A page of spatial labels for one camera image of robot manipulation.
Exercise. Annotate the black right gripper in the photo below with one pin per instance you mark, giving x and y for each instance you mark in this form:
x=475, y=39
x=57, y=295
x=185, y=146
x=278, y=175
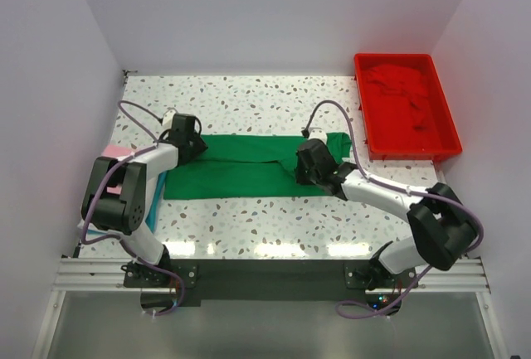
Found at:
x=300, y=178

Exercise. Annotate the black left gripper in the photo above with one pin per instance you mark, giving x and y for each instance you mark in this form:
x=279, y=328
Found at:
x=200, y=147

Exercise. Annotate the green t shirt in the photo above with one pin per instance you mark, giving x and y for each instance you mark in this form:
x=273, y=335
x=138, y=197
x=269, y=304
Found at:
x=240, y=166

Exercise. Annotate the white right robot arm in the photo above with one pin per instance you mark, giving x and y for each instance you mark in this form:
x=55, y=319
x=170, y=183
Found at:
x=442, y=228

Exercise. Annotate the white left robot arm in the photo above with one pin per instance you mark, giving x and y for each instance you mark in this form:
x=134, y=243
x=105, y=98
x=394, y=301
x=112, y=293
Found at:
x=121, y=192

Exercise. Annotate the folded pink t shirt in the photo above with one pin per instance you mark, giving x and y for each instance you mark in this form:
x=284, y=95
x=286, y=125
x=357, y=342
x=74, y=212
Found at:
x=113, y=151

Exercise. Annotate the folded teal t shirt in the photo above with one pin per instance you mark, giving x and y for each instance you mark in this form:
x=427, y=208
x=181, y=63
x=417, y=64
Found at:
x=151, y=219

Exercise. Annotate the red t shirt in bin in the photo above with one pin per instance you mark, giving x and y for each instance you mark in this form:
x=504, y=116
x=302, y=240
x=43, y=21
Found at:
x=399, y=110

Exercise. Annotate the red plastic bin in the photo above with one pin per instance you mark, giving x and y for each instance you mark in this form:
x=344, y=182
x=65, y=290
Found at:
x=450, y=145

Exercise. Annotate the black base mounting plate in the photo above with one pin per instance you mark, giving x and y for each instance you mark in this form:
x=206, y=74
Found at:
x=258, y=280

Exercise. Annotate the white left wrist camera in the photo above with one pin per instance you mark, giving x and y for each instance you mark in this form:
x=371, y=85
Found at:
x=167, y=118

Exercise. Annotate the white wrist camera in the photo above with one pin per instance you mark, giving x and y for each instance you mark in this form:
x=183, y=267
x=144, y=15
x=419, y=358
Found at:
x=167, y=118
x=314, y=133

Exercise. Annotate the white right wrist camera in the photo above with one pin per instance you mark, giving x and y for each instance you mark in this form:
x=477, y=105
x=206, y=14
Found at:
x=314, y=133

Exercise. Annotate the aluminium frame rail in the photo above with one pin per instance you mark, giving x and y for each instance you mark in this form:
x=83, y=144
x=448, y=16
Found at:
x=91, y=314

